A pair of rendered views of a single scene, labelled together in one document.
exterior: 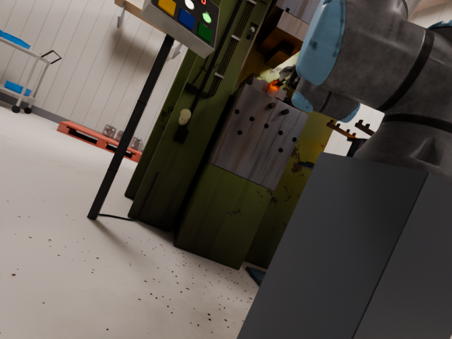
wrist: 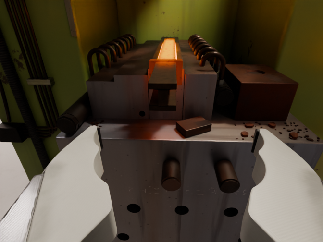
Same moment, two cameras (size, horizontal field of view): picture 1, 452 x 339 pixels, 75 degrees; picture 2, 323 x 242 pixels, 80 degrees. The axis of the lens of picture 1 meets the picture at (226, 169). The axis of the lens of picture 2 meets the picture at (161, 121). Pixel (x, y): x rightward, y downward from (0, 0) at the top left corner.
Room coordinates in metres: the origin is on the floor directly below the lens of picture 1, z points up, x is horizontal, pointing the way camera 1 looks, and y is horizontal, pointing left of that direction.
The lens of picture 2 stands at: (1.32, -0.12, 1.07)
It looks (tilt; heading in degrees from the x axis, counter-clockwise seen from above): 29 degrees down; 14
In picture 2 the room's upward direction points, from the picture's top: 1 degrees counter-clockwise
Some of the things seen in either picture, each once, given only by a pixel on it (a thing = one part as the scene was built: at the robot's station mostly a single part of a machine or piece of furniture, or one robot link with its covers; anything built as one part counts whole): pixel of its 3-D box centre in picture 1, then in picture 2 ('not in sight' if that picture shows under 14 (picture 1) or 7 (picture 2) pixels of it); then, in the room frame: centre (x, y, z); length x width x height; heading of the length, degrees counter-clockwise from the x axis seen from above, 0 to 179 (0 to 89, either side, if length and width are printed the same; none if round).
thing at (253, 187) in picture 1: (217, 206); not in sight; (1.82, -0.05, 0.23); 0.56 x 0.38 x 0.47; 11
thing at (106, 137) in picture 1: (105, 136); not in sight; (4.32, 1.80, 0.16); 1.15 x 0.78 x 0.31; 114
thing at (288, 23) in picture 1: (282, 40); not in sight; (1.80, 0.00, 1.32); 0.42 x 0.20 x 0.10; 11
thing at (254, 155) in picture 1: (247, 138); (177, 147); (1.82, -0.05, 0.69); 0.56 x 0.38 x 0.45; 11
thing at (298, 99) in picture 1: (309, 93); not in sight; (1.12, -0.17, 0.87); 0.12 x 0.09 x 0.12; 87
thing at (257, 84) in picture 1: (257, 95); (158, 64); (1.80, 0.00, 0.96); 0.42 x 0.20 x 0.09; 11
